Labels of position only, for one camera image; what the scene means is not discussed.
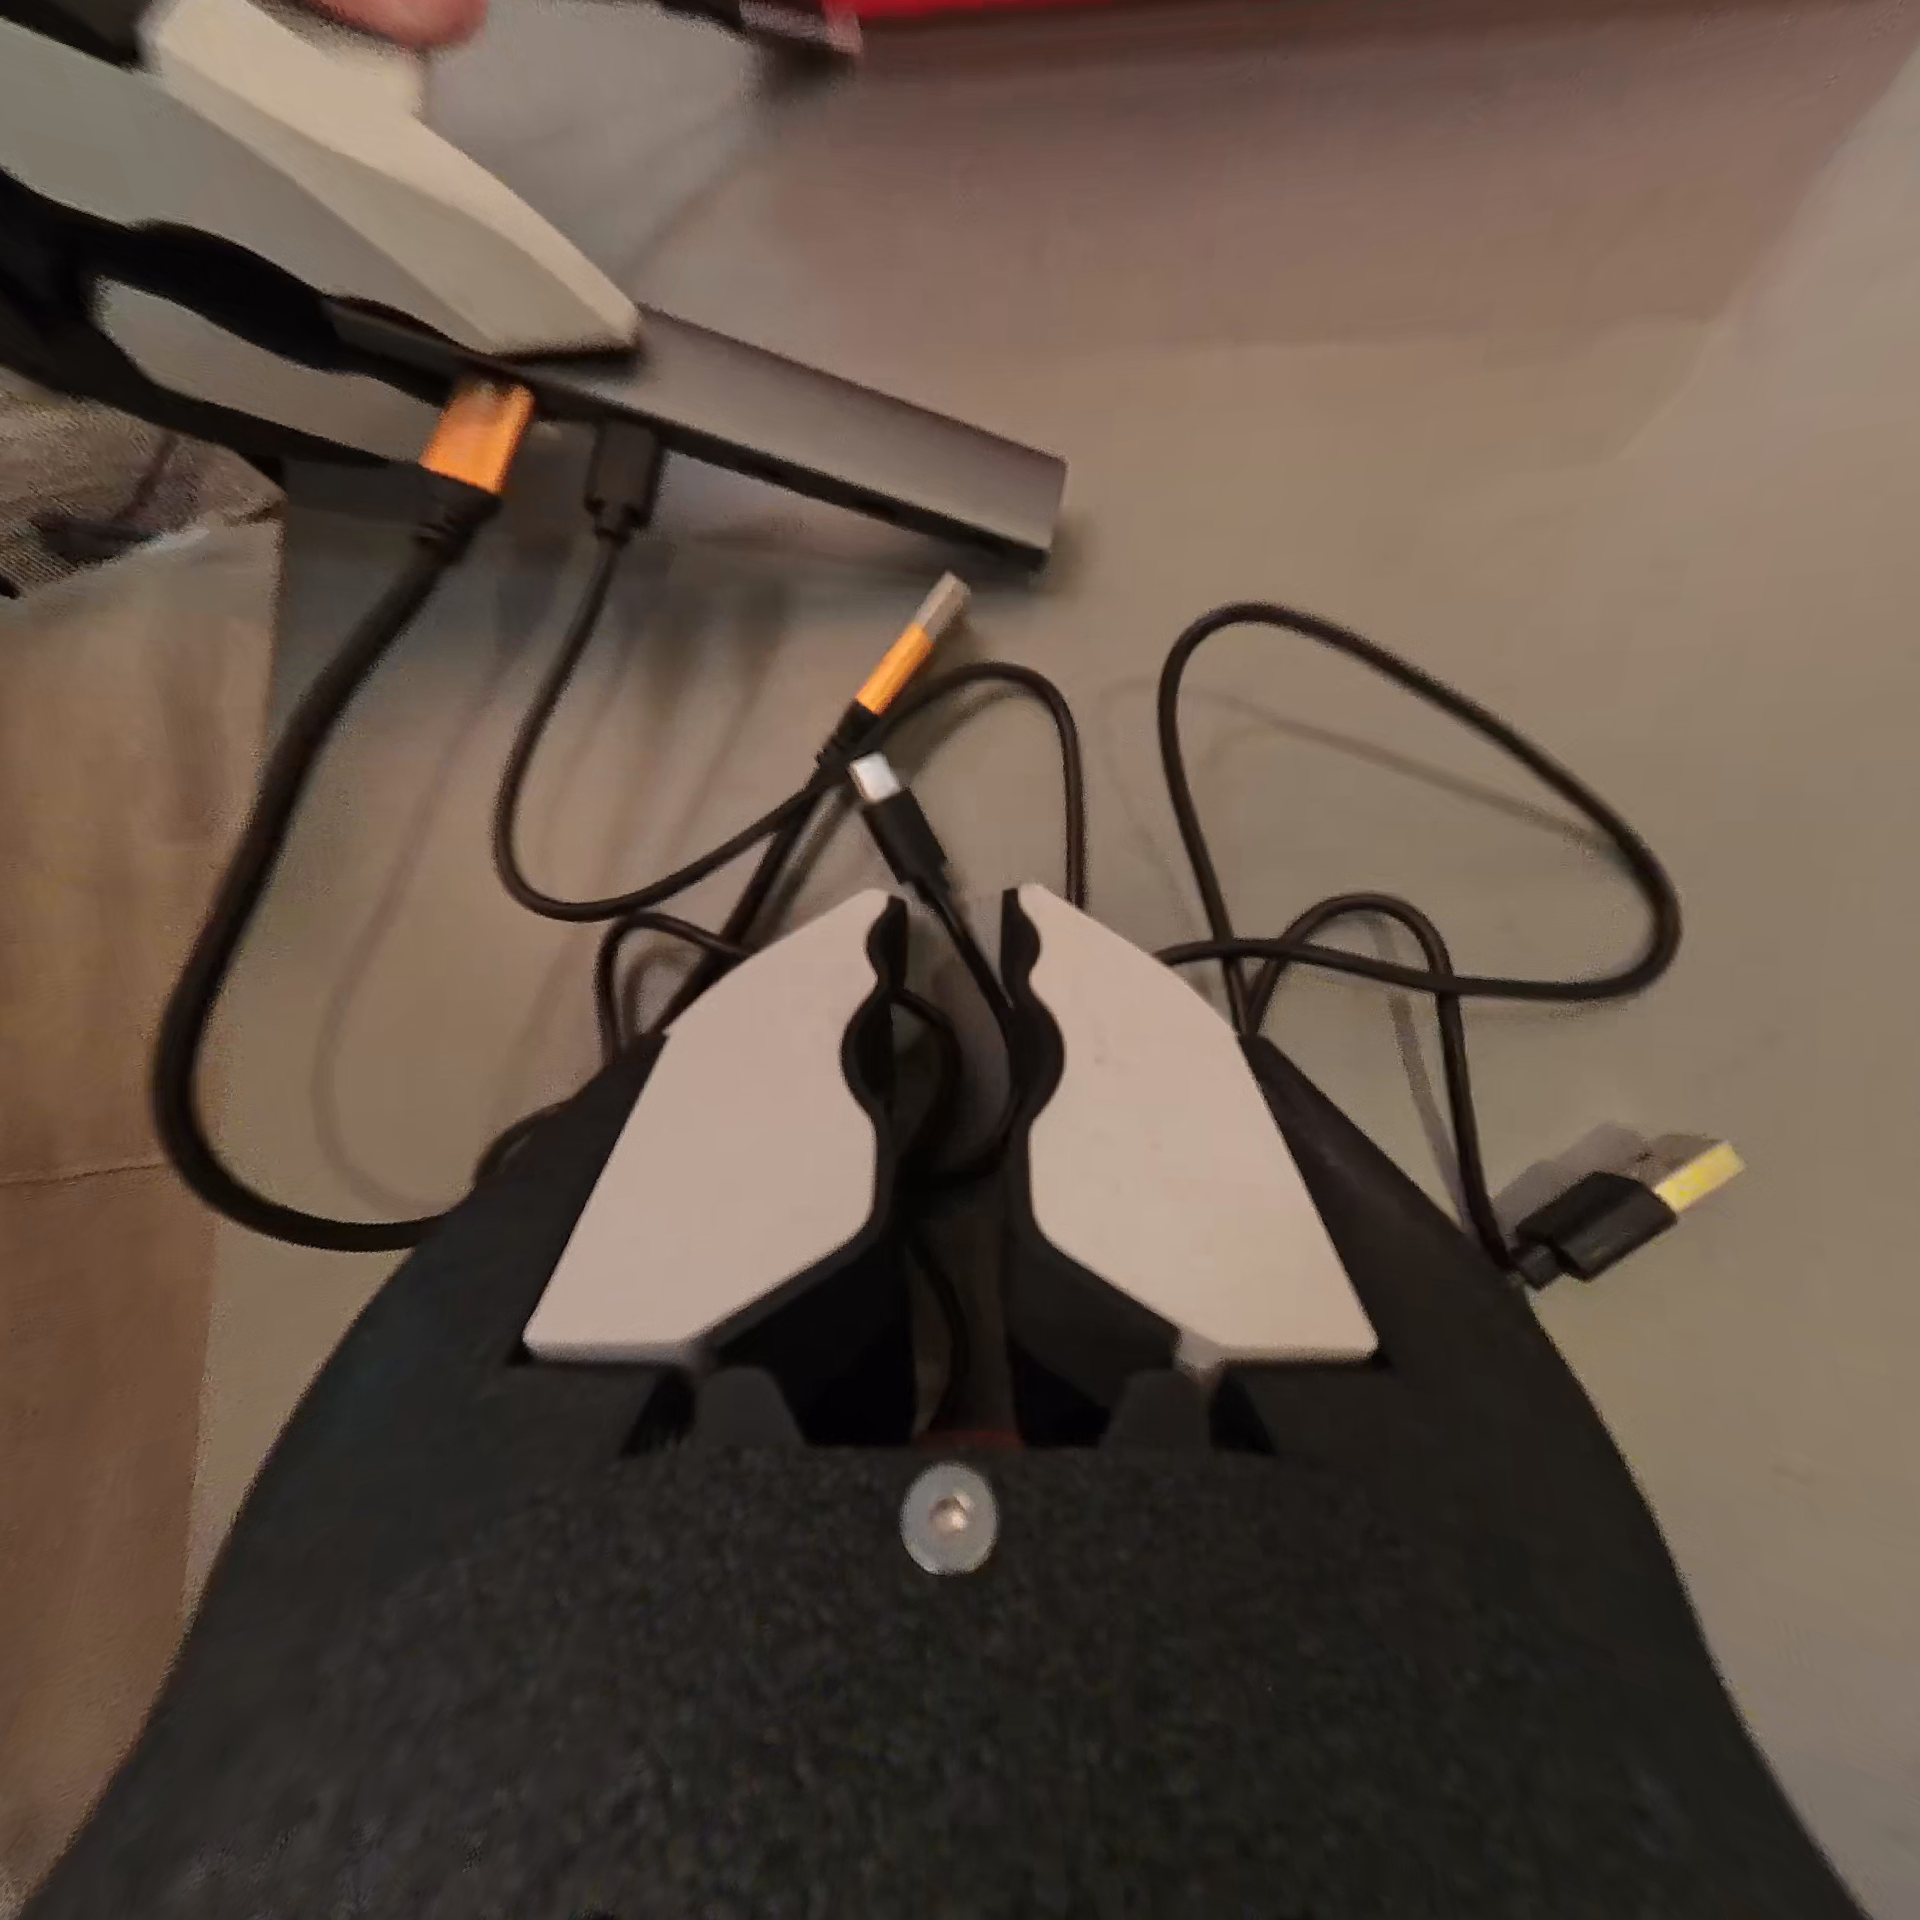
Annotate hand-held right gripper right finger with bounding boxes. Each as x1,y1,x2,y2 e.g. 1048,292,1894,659
1001,885,1378,1449

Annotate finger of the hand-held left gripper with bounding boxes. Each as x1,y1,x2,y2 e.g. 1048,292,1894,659
0,0,645,362
89,276,453,464

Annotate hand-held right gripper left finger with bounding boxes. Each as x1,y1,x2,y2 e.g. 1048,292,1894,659
521,886,917,1445

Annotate black cable orange plugs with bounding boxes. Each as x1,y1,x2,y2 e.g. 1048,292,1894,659
150,376,974,1254

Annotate black usb cable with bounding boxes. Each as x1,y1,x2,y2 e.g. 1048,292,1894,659
492,420,1744,1297
849,755,1052,1203

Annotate dark grey usb hub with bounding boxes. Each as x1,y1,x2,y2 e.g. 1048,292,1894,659
323,292,1069,569

